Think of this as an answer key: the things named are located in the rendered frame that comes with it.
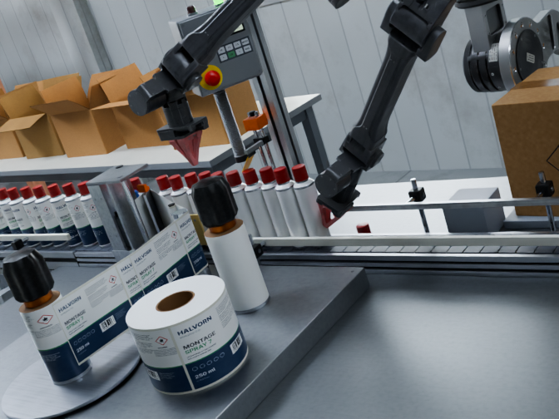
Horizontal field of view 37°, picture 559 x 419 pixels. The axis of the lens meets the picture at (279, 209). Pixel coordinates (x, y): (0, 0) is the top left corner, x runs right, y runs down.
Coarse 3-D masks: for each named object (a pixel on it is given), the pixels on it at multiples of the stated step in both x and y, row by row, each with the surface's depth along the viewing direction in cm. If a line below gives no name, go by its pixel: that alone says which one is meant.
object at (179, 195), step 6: (174, 180) 219; (180, 180) 219; (174, 186) 219; (180, 186) 219; (174, 192) 220; (180, 192) 219; (174, 198) 220; (180, 198) 219; (186, 198) 220; (180, 204) 220; (186, 204) 220; (192, 210) 221
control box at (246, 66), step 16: (192, 16) 195; (208, 16) 196; (176, 32) 198; (240, 32) 199; (208, 64) 198; (224, 64) 199; (240, 64) 201; (256, 64) 202; (224, 80) 200; (240, 80) 202
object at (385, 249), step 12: (264, 252) 208; (276, 252) 205; (288, 252) 203; (300, 252) 200; (312, 252) 198; (324, 252) 196; (336, 252) 194; (348, 252) 192; (360, 252) 190; (372, 252) 188; (384, 252) 186; (396, 252) 184; (408, 252) 182; (420, 252) 180; (432, 252) 178; (444, 252) 176; (456, 252) 174; (468, 252) 173; (480, 252) 171; (492, 252) 169; (504, 252) 168; (516, 252) 166; (528, 252) 165; (540, 252) 163; (552, 252) 162
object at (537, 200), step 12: (372, 204) 192; (384, 204) 189; (396, 204) 187; (408, 204) 185; (420, 204) 183; (432, 204) 181; (444, 204) 179; (456, 204) 178; (468, 204) 176; (480, 204) 174; (492, 204) 172; (504, 204) 171; (516, 204) 169; (528, 204) 168; (540, 204) 166; (552, 204) 165
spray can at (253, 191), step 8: (248, 176) 203; (256, 176) 204; (248, 184) 204; (256, 184) 204; (248, 192) 204; (256, 192) 203; (248, 200) 206; (256, 200) 204; (264, 200) 205; (256, 208) 205; (264, 208) 205; (256, 216) 206; (264, 216) 205; (256, 224) 208; (264, 224) 206; (272, 224) 207; (264, 232) 207; (272, 232) 207
